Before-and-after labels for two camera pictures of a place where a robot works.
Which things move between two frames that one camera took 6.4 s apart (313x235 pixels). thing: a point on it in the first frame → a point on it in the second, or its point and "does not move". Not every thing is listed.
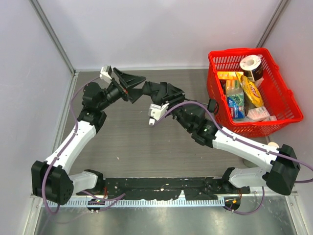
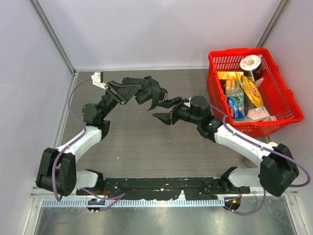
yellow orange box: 231,75 does not move
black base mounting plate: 194,189 does not move
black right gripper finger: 172,91 → 169,103
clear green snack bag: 235,100 does not move
